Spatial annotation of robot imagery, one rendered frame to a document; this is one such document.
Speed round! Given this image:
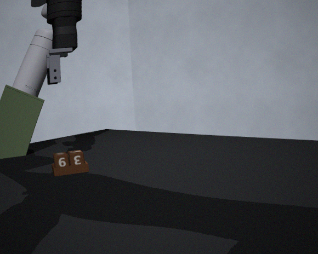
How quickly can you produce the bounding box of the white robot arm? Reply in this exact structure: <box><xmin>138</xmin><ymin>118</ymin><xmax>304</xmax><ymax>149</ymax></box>
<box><xmin>12</xmin><ymin>28</ymin><xmax>53</xmax><ymax>97</ymax></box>

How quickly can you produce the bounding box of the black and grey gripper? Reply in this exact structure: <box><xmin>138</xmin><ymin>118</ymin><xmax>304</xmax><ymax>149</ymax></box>
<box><xmin>31</xmin><ymin>0</ymin><xmax>82</xmax><ymax>85</ymax></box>

